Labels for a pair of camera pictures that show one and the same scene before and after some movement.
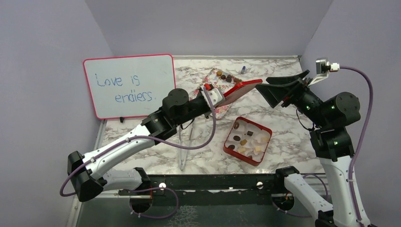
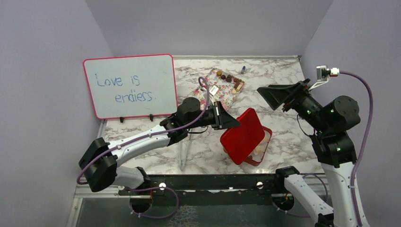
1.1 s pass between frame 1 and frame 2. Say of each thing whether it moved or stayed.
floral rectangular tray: stayed
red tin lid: moved
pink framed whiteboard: stayed
